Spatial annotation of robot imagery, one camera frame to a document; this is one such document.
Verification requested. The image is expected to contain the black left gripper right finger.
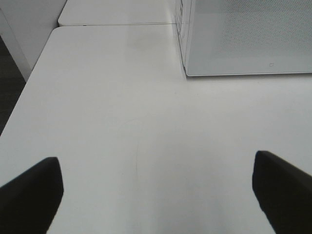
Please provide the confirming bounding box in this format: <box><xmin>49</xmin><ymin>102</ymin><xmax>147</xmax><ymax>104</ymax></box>
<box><xmin>252</xmin><ymin>151</ymin><xmax>312</xmax><ymax>234</ymax></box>

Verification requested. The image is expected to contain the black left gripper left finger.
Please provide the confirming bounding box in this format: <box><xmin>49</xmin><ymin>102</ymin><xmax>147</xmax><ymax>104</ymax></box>
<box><xmin>0</xmin><ymin>157</ymin><xmax>64</xmax><ymax>234</ymax></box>

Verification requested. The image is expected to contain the white microwave door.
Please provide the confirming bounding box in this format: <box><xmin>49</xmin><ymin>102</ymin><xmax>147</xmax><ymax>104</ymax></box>
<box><xmin>185</xmin><ymin>0</ymin><xmax>312</xmax><ymax>76</ymax></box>

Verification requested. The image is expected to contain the white microwave oven body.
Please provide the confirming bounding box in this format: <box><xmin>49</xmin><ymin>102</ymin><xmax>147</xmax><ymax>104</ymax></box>
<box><xmin>175</xmin><ymin>0</ymin><xmax>195</xmax><ymax>70</ymax></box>

